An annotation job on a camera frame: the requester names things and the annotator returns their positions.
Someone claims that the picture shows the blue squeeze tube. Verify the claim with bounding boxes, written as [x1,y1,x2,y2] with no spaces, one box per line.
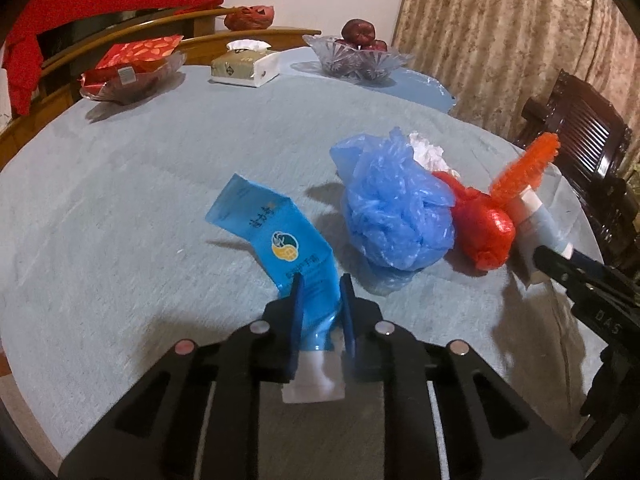
[205,172,346,403]

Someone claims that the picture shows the red patterned snack packet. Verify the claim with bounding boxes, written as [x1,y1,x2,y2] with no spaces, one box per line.
[95,35,185,72]

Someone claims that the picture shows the balled red plastic bag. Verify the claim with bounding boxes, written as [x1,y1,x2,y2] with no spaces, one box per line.
[431,171,517,271]

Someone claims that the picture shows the blue plastic bag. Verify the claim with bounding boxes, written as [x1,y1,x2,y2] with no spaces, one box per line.
[330,126,457,295]

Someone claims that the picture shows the red plastic bag with holes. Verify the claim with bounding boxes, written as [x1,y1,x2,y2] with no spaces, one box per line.
[223,4,277,32]

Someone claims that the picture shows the light blue tablecloth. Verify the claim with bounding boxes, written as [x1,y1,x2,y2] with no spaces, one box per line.
[272,46,458,121]

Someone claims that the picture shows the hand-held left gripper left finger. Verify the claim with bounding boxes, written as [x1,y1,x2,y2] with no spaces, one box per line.
[60,277,306,480]

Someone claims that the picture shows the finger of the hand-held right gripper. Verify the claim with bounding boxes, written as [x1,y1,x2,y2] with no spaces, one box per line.
[534,245,640,346]
[570,251,640,303]

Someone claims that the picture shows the tissue pack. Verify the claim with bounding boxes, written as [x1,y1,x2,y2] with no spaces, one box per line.
[209,39,281,89]

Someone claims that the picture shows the beige floral curtain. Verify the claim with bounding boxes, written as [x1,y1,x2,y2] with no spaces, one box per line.
[392,0,640,161]

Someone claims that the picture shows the glass fruit bowl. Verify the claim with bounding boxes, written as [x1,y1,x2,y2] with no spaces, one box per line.
[302,35,416,83]

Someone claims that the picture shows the red packet with white label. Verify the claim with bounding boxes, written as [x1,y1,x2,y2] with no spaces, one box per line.
[80,66,151,92]

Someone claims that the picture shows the dark wooden armchair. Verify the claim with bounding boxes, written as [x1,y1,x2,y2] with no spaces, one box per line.
[512,70,640,281]

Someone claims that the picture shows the black television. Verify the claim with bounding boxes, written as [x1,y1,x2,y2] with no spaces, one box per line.
[35,7,176,68]

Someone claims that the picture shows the white crumpled tissue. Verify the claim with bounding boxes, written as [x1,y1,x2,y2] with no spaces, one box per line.
[407,131,461,178]

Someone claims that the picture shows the shallow glass dish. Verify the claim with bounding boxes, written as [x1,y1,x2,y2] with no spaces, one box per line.
[80,51,187,106]

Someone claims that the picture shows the white and blue tube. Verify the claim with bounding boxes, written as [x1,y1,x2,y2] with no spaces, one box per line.
[512,192,573,288]

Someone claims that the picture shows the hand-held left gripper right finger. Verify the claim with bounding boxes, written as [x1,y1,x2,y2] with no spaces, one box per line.
[339,275,586,480]

